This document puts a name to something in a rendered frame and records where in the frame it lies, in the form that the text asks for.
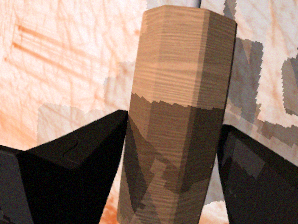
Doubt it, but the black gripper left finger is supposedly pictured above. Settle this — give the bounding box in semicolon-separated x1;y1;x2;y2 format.
0;109;129;224

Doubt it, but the brown wooden tool handle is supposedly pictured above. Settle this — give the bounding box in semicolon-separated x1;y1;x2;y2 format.
117;0;238;224

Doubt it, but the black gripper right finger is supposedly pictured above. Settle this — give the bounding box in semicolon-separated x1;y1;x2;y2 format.
217;124;298;224

